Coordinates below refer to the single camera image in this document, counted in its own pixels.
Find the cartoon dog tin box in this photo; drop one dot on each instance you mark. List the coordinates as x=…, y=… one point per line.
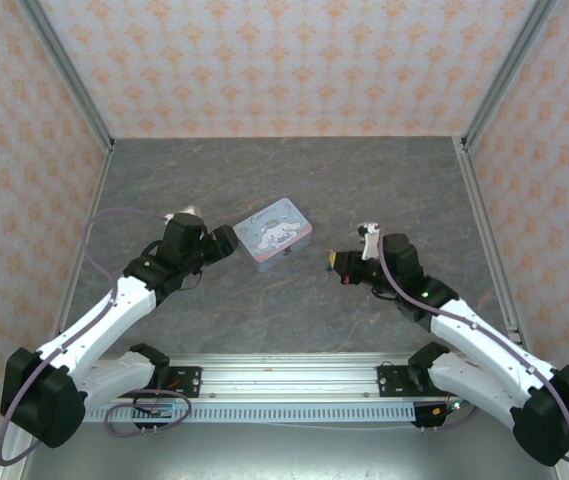
x=269, y=232

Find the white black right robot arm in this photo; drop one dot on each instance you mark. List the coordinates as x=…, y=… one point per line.
x=484, y=340

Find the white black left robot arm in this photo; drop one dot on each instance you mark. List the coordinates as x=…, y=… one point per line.
x=99, y=325

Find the grey metal shelf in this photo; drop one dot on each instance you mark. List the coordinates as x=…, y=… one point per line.
x=284, y=455

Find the aluminium table side rail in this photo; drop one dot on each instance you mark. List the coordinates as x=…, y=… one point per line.
x=484, y=225

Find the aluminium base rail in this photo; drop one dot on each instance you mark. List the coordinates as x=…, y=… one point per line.
x=289, y=375

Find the aluminium frame post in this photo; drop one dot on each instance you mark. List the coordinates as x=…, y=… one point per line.
x=509, y=75
x=69, y=75

